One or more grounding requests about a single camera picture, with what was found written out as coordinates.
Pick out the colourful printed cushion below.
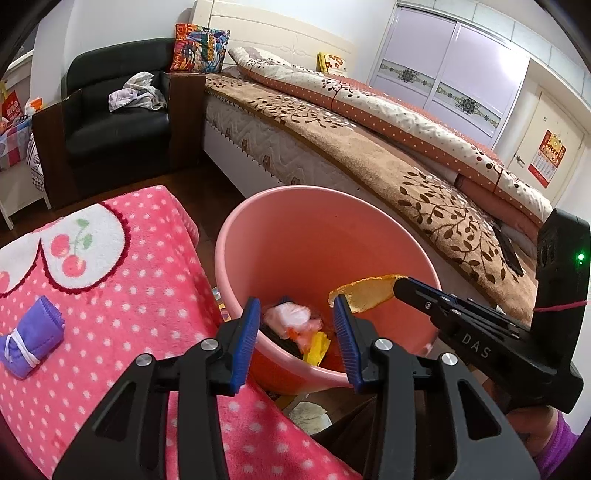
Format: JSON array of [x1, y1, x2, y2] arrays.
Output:
[[169, 23, 230, 75]]

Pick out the purple rolled cloth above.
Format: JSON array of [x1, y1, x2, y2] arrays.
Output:
[[0, 295, 64, 380]]

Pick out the person's right hand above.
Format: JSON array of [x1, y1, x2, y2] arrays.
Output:
[[505, 405, 560, 459]]

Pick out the pink polka-dot printed blanket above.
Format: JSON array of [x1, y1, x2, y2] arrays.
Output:
[[0, 185, 365, 480]]

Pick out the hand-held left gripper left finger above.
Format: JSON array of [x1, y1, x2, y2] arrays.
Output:
[[53, 296, 262, 480]]

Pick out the white crumpled cloth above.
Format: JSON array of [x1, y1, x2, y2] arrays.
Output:
[[108, 71, 168, 112]]

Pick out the red wall calendar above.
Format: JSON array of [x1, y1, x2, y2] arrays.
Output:
[[530, 130, 568, 188]]

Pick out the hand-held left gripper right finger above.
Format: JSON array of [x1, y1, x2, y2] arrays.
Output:
[[332, 294, 541, 480]]

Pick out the pink plastic bucket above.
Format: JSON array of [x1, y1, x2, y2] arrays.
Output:
[[215, 185, 441, 396]]

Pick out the floral white and orange quilt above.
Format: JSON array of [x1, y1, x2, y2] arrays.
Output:
[[228, 46, 554, 223]]

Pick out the person's purple-sleeved right forearm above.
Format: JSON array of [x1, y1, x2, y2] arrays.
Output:
[[533, 410, 583, 480]]

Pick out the orange peel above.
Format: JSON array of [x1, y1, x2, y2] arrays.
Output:
[[328, 274, 402, 315]]

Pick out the red gift bag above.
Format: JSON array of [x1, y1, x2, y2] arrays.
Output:
[[1, 90, 27, 122]]

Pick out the black remote control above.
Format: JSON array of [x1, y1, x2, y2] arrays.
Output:
[[494, 224, 525, 278]]

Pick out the black leather armchair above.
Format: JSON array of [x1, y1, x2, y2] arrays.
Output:
[[31, 38, 207, 211]]

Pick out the black foam mesh sleeve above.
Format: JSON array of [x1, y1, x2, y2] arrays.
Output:
[[259, 323, 308, 357]]

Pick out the white bed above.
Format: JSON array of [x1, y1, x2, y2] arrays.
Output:
[[191, 0, 555, 324]]

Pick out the lilac sliding-door wardrobe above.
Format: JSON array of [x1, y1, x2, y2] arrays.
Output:
[[368, 0, 532, 151]]

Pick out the yellow box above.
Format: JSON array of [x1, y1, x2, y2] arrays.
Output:
[[317, 52, 349, 77]]

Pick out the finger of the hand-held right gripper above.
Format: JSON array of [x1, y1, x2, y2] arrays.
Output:
[[393, 279, 462, 326], [403, 275, 467, 306]]

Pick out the white door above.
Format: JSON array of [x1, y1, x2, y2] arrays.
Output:
[[505, 58, 583, 209]]

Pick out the white and orange plastic wrapper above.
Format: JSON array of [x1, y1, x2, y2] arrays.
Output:
[[263, 298, 324, 352]]

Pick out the yellow sponge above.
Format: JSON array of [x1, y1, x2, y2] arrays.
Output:
[[302, 332, 331, 367]]

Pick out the white side table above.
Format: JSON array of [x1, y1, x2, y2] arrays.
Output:
[[0, 157, 51, 230]]

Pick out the crumpled paper scrap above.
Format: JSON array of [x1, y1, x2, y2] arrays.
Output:
[[288, 401, 332, 437]]

